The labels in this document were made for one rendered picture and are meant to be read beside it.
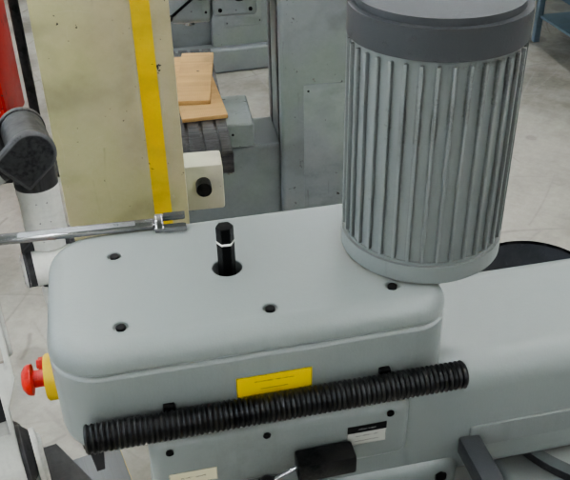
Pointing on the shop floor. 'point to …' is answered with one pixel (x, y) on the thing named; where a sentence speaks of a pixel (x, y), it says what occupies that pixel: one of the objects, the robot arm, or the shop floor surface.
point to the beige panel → (111, 107)
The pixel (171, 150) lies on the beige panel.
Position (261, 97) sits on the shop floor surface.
